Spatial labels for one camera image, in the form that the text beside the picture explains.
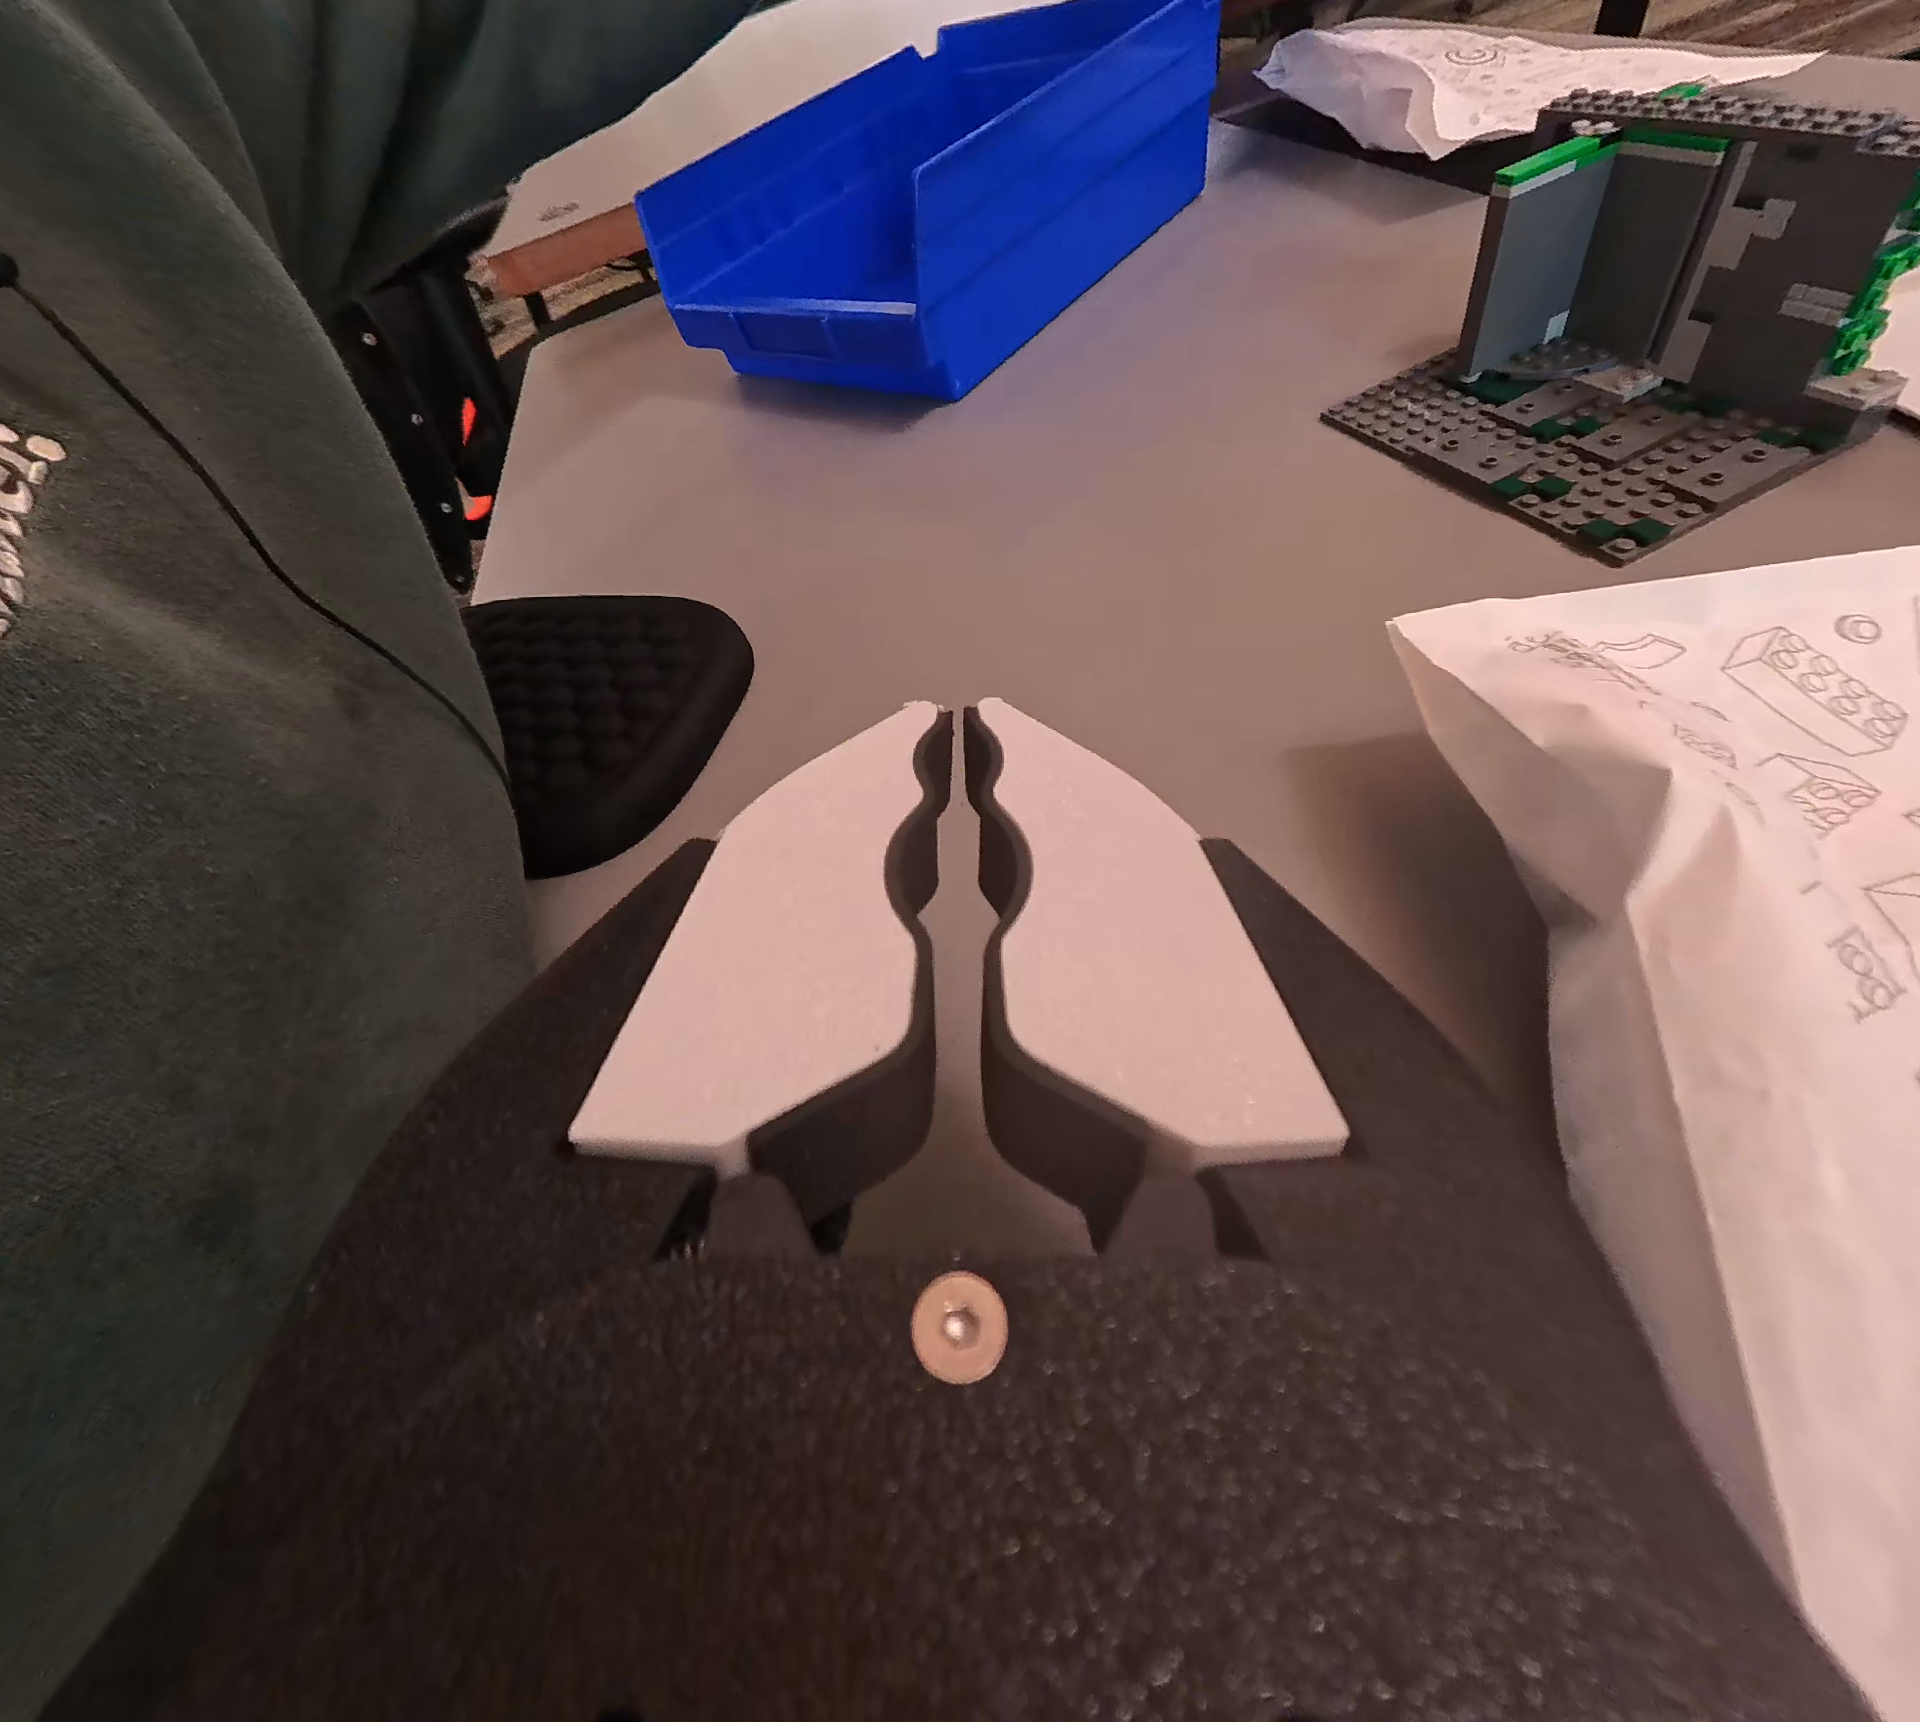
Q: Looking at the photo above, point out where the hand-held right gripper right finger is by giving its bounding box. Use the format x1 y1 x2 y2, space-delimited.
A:
959 699 1352 1255

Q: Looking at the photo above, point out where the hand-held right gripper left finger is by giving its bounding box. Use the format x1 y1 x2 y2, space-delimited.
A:
568 699 959 1255

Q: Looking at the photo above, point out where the blue plastic bin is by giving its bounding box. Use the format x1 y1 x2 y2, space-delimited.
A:
633 0 1229 405

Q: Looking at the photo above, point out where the paper bag with line drawings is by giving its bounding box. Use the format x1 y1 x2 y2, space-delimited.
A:
1254 19 1833 159
1387 547 1920 1713

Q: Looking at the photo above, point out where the grey brick build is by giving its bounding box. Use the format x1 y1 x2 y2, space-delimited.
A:
1320 81 1920 572

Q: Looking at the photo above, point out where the black mesh chair armrest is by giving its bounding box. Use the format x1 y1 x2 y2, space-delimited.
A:
464 594 760 879

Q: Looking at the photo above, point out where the person's green sweatshirt torso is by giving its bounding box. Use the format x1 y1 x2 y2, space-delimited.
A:
0 0 537 1722

